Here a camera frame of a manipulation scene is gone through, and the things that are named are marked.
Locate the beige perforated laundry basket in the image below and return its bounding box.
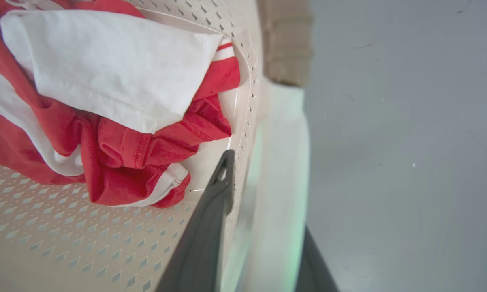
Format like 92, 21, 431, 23
0, 0, 310, 292

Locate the beige woven furniture piece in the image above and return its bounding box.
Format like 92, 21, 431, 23
256, 0, 314, 87

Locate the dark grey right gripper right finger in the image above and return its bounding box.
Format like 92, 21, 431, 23
295, 226, 340, 292

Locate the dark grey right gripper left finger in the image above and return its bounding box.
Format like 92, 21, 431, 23
155, 150, 236, 292

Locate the red and white garment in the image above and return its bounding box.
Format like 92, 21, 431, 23
0, 0, 241, 209

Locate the white cloth garment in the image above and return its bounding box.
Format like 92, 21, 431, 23
0, 9, 224, 134

